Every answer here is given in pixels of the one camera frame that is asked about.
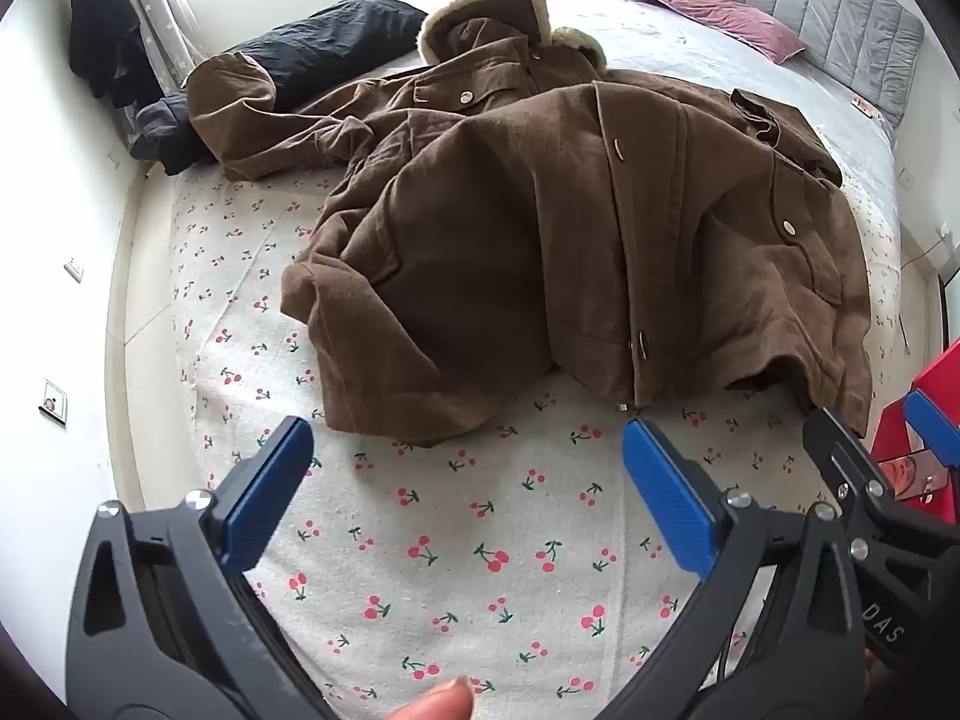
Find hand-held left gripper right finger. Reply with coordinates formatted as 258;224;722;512
600;418;875;720

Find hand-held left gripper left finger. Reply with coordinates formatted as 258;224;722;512
66;414;338;720

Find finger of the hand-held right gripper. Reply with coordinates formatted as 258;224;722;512
902;388;960;481
801;406;960;565

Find brown coat with fur collar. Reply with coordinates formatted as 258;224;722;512
184;0;875;440

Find dark hanging clothes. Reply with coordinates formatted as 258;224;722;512
69;0;158;110

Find red box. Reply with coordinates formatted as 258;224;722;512
874;337;960;526

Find cherry print bed sheet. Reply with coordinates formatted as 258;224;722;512
169;161;871;720

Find grey padded headboard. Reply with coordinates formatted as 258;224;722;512
660;0;925;125

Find black puffer jacket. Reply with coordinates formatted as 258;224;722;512
131;0;428;177

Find pink velvet pillow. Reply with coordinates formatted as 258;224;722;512
622;0;807;65

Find white star print curtain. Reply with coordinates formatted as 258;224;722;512
101;0;207;87

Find wall switch with sticker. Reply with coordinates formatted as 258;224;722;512
39;379;70;425

